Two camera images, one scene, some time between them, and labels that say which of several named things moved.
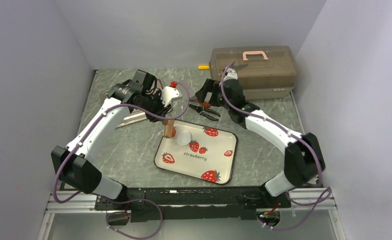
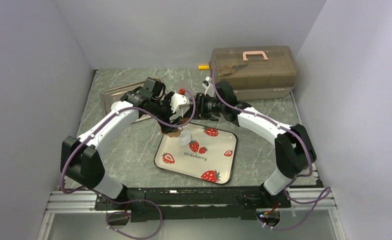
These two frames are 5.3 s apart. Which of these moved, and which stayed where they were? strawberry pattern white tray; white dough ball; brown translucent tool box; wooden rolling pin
Moved: wooden rolling pin
Stayed: brown translucent tool box; strawberry pattern white tray; white dough ball
